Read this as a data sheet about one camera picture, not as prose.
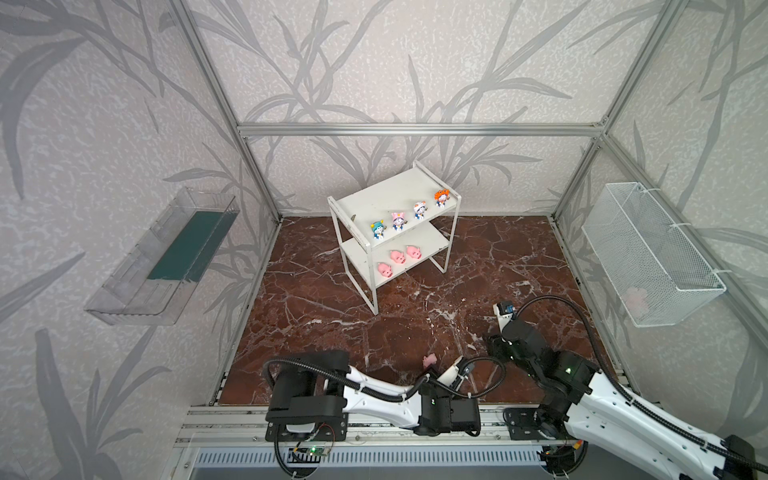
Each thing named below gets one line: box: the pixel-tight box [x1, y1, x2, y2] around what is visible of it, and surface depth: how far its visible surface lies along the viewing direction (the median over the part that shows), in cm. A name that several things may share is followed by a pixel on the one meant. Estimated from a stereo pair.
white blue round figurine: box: [413, 200, 428, 220], surface depth 74 cm
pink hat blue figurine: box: [391, 212, 408, 231], surface depth 72 cm
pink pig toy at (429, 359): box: [422, 353, 438, 367], surface depth 84 cm
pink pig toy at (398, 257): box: [390, 250, 406, 264], surface depth 88 cm
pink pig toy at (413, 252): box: [406, 246, 422, 259], surface depth 88 cm
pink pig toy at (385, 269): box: [377, 263, 393, 278], surface depth 84 cm
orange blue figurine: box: [434, 188, 451, 208], surface depth 78 cm
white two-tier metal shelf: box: [327, 161, 462, 316], surface depth 82 cm
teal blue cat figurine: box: [370, 219, 387, 240], surface depth 70 cm
